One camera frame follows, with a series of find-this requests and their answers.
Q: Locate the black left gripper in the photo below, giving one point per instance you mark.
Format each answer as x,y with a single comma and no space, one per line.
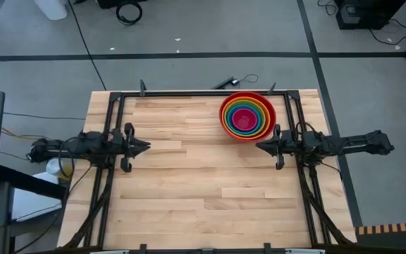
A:
122,144

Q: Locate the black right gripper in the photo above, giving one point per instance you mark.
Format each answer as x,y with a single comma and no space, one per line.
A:
287,143

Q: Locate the small magenta plastic bowl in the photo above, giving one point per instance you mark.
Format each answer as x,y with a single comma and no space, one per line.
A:
245,119

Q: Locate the blue plastic bowl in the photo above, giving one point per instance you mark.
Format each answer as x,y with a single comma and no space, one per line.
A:
247,106

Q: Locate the green plastic bowl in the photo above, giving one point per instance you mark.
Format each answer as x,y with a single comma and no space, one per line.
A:
247,102

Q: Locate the yellow plastic bowl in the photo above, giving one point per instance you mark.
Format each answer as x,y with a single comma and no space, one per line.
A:
247,99

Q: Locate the orange plastic bowl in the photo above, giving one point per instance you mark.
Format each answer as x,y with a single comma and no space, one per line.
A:
247,97

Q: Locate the nested rainbow bowls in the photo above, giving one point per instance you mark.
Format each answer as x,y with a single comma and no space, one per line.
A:
247,93

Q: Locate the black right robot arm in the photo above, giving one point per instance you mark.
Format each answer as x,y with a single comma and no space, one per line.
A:
358,143

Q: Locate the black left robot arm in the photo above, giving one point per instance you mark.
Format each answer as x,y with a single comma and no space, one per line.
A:
90,143

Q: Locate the black power adapter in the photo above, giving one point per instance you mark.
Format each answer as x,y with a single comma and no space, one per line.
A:
224,83

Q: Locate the white cup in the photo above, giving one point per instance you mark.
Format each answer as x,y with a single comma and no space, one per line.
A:
53,166

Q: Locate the white paper sheet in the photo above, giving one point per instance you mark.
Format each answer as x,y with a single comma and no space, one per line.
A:
30,201

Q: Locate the black orange striped ramp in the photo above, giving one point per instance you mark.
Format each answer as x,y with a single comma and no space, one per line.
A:
389,228

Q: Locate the white cylindrical bin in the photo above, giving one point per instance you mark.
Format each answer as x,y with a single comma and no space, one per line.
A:
51,8

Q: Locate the black computer box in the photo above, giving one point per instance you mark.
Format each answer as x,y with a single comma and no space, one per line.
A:
368,14

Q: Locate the black aluminium table frame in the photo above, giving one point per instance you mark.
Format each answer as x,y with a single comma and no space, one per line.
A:
116,106

